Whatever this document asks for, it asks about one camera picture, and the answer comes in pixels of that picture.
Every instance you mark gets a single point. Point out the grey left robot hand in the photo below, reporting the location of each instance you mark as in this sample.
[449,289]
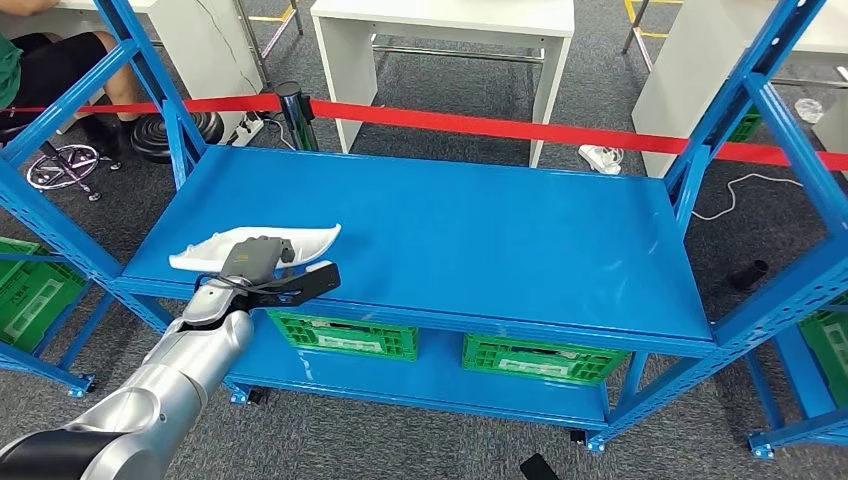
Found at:
[255,258]

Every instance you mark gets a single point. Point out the white curved plastic part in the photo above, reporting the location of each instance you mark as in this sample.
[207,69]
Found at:
[308,240]

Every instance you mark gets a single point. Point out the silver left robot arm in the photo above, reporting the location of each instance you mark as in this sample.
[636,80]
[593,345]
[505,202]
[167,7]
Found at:
[185,364]

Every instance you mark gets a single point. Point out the blue metal shelf rack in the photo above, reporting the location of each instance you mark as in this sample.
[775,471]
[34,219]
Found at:
[802,434]
[40,371]
[464,232]

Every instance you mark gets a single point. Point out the white power strip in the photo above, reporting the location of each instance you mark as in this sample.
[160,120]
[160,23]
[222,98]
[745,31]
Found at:
[246,131]

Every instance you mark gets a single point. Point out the black round stanchion base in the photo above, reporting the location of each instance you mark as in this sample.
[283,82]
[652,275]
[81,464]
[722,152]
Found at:
[166,136]

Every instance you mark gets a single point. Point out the green plastic crate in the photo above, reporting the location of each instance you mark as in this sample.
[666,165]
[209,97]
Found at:
[583,368]
[391,341]
[33,298]
[828,358]
[745,126]

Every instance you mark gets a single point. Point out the white table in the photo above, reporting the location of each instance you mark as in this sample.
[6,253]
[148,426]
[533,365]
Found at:
[676,79]
[358,79]
[199,53]

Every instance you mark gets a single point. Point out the chrome chair base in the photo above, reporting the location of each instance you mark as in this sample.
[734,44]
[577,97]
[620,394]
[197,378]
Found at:
[63,169]

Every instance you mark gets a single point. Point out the red barrier belt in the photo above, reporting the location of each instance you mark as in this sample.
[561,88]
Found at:
[464,124]

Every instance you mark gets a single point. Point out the person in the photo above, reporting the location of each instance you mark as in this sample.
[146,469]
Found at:
[60,73]

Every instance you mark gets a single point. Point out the white power adapter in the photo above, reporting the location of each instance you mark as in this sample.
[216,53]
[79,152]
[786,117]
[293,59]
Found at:
[596,159]

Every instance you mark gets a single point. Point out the black cylindrical object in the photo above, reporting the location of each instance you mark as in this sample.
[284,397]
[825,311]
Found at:
[748,275]

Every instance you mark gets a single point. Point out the clear crumpled plastic cup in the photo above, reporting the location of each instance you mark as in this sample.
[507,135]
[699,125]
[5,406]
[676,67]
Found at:
[808,111]

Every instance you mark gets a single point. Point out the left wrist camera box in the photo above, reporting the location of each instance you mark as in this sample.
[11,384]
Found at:
[311,281]

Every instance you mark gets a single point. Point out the black stanchion post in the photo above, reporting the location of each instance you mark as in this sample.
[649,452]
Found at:
[296,116]

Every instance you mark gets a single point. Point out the metal tube frame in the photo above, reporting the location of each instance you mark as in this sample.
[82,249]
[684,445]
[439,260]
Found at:
[275,40]

